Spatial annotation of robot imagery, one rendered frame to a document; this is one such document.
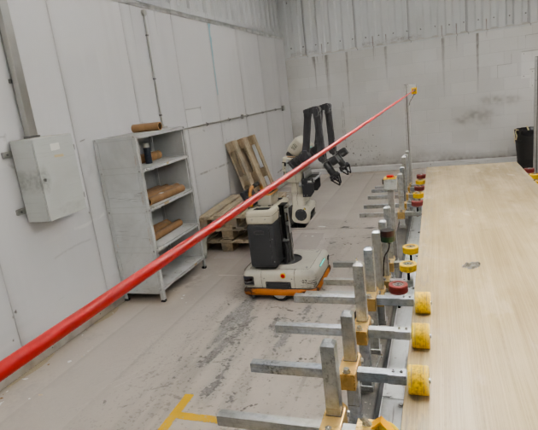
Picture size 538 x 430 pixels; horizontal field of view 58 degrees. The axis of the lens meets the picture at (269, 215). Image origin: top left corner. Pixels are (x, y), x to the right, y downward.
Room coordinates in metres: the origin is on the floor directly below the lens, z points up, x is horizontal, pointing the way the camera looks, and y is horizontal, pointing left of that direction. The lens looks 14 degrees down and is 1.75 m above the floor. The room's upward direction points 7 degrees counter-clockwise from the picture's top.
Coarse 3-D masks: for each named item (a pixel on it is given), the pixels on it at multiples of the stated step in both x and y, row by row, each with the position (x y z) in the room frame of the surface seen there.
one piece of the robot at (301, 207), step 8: (304, 168) 4.09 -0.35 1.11; (296, 176) 4.05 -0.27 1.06; (296, 184) 4.07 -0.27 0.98; (296, 192) 4.07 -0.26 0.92; (296, 200) 4.03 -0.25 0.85; (304, 200) 4.02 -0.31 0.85; (312, 200) 4.17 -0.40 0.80; (296, 208) 4.03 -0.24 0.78; (304, 208) 4.01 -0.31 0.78; (312, 208) 4.07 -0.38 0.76; (296, 216) 4.03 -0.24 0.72; (304, 216) 4.01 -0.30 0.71
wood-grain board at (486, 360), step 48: (432, 192) 3.54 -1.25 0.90; (480, 192) 3.36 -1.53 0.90; (528, 192) 3.20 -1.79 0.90; (432, 240) 2.45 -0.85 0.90; (480, 240) 2.36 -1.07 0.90; (528, 240) 2.27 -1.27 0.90; (432, 288) 1.84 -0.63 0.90; (480, 288) 1.79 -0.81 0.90; (528, 288) 1.73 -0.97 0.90; (432, 336) 1.46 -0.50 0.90; (480, 336) 1.43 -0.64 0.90; (528, 336) 1.39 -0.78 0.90; (432, 384) 1.21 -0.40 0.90; (480, 384) 1.18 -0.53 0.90; (528, 384) 1.15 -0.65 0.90
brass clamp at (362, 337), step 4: (368, 316) 1.53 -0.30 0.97; (356, 320) 1.51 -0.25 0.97; (368, 320) 1.50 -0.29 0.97; (372, 320) 1.53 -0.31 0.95; (356, 324) 1.48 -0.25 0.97; (360, 324) 1.48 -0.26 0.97; (364, 324) 1.47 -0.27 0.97; (368, 324) 1.47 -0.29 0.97; (364, 328) 1.44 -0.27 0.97; (356, 332) 1.43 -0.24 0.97; (360, 332) 1.43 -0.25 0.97; (364, 332) 1.42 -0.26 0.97; (356, 336) 1.43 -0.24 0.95; (360, 336) 1.43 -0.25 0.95; (364, 336) 1.42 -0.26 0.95; (368, 336) 1.45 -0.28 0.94; (356, 340) 1.43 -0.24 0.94; (360, 340) 1.43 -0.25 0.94; (364, 340) 1.42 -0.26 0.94; (368, 340) 1.45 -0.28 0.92; (360, 344) 1.43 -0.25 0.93; (364, 344) 1.42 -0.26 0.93
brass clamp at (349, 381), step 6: (342, 360) 1.27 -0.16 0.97; (360, 360) 1.29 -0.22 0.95; (342, 366) 1.24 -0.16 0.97; (348, 366) 1.24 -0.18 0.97; (354, 366) 1.23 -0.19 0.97; (360, 366) 1.28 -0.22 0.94; (342, 372) 1.21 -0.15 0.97; (354, 372) 1.20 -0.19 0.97; (342, 378) 1.20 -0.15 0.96; (348, 378) 1.19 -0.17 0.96; (354, 378) 1.19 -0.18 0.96; (342, 384) 1.20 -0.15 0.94; (348, 384) 1.19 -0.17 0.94; (354, 384) 1.19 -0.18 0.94; (348, 390) 1.19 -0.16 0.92; (354, 390) 1.19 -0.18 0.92
